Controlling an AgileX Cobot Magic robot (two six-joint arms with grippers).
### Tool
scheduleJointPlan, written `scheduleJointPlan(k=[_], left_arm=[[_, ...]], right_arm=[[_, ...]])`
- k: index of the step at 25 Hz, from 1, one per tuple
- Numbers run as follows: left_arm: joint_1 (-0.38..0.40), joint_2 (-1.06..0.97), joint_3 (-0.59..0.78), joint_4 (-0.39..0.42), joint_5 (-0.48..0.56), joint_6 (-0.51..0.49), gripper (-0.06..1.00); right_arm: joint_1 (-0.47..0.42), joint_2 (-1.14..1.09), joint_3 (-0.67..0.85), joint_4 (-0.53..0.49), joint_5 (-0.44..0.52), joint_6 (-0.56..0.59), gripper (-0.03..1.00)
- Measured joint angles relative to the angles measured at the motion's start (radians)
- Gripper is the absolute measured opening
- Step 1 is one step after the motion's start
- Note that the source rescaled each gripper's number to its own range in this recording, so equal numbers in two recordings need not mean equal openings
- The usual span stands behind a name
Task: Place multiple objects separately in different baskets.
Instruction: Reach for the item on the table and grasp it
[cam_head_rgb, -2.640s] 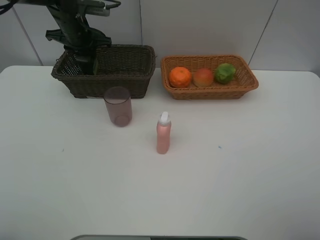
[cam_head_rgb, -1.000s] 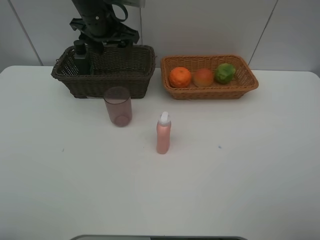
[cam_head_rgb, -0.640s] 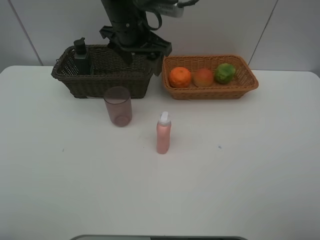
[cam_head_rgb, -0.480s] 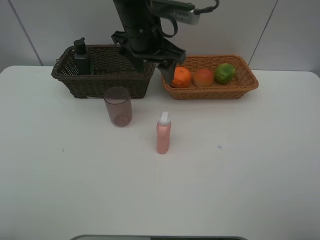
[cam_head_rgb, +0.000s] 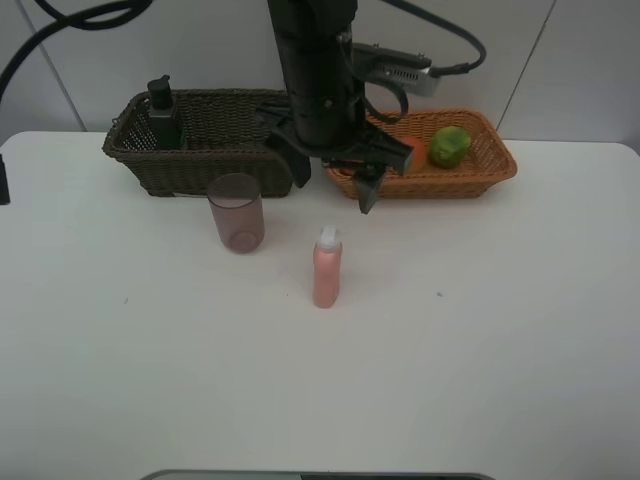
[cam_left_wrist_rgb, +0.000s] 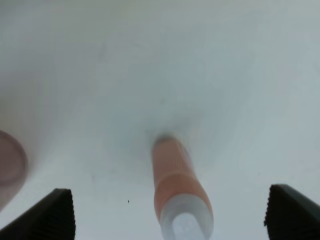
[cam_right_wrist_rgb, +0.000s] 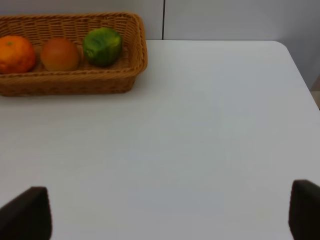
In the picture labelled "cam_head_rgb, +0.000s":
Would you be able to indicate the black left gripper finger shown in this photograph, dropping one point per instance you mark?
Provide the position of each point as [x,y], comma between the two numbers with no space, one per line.
[297,163]
[367,185]

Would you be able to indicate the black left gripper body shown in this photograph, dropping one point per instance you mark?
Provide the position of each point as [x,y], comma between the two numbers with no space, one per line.
[324,116]

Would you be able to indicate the red yellow apple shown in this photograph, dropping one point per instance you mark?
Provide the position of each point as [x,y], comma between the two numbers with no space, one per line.
[419,154]

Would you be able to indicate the translucent pink plastic cup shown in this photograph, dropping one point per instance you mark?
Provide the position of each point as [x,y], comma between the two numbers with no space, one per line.
[236,206]

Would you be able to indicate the pink spray bottle white cap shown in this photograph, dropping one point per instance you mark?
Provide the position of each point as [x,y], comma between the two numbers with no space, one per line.
[327,256]

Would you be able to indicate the green lime fruit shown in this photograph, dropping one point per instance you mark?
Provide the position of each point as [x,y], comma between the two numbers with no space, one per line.
[449,146]

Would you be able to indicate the dark green pump bottle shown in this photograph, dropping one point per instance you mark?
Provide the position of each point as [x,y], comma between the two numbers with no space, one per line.
[164,116]

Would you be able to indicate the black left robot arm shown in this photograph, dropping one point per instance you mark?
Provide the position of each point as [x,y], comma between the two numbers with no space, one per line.
[314,35]

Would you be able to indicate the dark brown wicker basket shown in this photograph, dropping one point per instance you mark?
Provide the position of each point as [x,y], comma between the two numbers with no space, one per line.
[221,135]

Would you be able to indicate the orange wicker basket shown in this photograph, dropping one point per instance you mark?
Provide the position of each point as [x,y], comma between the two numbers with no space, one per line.
[487,163]

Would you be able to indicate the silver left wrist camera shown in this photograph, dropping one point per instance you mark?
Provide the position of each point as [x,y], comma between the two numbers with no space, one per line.
[410,72]

